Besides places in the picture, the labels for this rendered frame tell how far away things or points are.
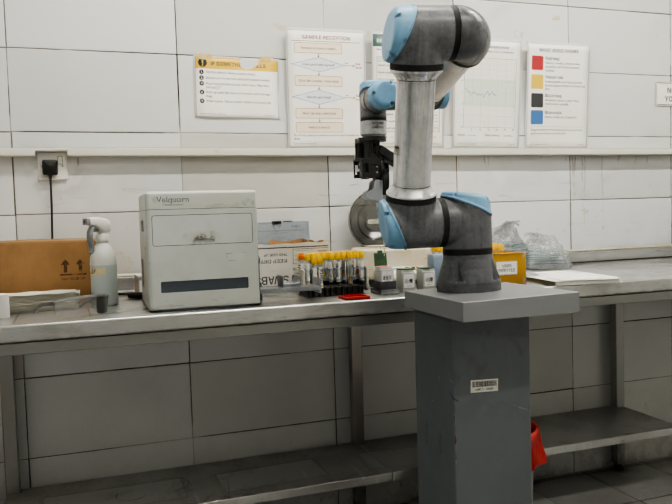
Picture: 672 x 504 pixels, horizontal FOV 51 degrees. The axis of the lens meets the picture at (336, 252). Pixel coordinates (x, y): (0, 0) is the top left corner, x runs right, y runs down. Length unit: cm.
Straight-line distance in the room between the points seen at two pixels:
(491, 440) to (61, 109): 165
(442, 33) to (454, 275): 54
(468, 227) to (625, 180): 166
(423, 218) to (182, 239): 61
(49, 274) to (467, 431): 121
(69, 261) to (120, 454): 74
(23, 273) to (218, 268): 60
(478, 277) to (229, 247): 63
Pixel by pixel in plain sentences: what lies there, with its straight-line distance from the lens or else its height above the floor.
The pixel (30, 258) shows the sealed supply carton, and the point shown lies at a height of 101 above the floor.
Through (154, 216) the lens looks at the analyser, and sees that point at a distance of 180.
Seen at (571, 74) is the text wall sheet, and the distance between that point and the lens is 308.
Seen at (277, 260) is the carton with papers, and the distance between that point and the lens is 216.
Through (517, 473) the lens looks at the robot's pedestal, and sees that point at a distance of 176.
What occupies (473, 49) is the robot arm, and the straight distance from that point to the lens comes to 158.
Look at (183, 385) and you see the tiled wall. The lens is 251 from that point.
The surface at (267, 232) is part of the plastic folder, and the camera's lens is 247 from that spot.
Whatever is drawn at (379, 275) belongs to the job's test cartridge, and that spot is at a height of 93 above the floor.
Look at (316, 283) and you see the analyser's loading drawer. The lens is 192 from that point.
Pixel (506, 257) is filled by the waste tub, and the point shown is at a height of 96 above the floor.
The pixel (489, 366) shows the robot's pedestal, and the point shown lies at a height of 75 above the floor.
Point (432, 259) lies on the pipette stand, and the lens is 213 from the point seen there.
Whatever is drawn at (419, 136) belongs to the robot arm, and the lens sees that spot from 157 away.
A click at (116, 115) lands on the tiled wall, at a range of 246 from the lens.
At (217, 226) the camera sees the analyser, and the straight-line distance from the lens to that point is 182.
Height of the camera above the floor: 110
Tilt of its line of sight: 3 degrees down
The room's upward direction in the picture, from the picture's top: 2 degrees counter-clockwise
